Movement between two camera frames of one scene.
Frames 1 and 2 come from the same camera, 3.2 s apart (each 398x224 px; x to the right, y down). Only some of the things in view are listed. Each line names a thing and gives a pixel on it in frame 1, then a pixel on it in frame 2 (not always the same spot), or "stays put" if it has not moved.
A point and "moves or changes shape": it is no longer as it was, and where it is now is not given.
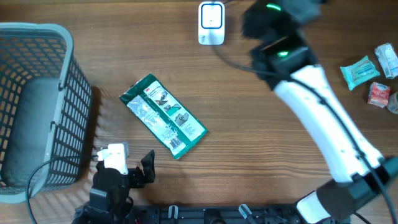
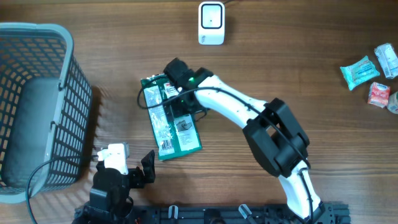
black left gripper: (138, 181) stays put
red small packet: (379, 95) stays put
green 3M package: (162, 115) moves or changes shape
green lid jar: (393, 102) stays put
